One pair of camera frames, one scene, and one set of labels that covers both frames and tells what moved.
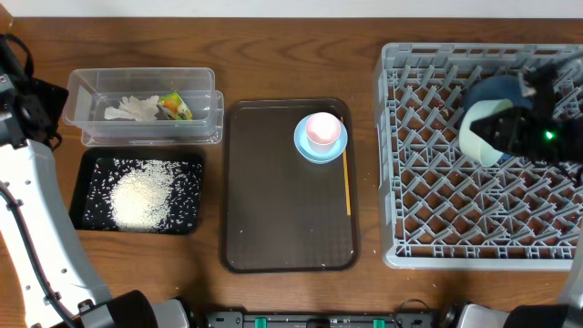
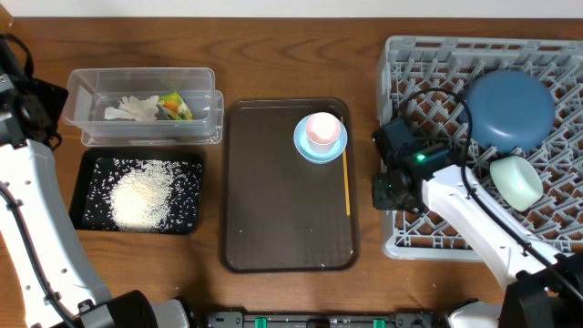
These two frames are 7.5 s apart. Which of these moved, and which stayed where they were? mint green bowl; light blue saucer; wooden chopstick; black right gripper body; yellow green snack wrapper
Moved: mint green bowl; black right gripper body
Stayed: light blue saucer; yellow green snack wrapper; wooden chopstick
